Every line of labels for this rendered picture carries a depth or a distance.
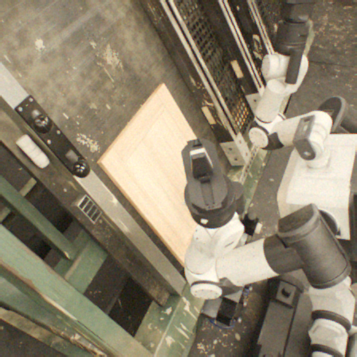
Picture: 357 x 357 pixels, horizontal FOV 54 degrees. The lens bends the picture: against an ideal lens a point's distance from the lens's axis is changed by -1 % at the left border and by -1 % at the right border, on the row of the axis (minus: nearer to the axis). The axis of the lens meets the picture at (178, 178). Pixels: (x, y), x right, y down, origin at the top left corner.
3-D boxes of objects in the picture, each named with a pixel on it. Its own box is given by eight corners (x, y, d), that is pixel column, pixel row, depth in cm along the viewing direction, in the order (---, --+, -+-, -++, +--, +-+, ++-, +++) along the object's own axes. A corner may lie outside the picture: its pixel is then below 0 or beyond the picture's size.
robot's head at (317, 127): (334, 139, 88) (331, 110, 83) (327, 166, 82) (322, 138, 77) (307, 139, 92) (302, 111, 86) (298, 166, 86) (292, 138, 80)
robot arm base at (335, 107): (341, 126, 113) (376, 115, 103) (336, 162, 109) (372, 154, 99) (311, 103, 106) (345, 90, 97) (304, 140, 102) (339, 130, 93)
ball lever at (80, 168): (68, 166, 84) (81, 184, 73) (58, 154, 82) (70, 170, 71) (81, 155, 85) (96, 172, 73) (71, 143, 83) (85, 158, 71)
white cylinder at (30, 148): (13, 143, 77) (37, 169, 81) (19, 142, 75) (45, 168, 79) (21, 135, 79) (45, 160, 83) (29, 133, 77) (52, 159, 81)
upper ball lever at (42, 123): (34, 127, 78) (42, 139, 66) (22, 113, 76) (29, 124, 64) (48, 116, 78) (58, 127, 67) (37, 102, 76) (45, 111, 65)
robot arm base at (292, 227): (312, 261, 88) (357, 250, 80) (299, 296, 78) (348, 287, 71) (280, 212, 87) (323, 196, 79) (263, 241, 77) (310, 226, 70)
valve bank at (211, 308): (230, 350, 132) (239, 331, 113) (195, 333, 136) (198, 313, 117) (267, 242, 160) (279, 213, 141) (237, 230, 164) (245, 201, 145)
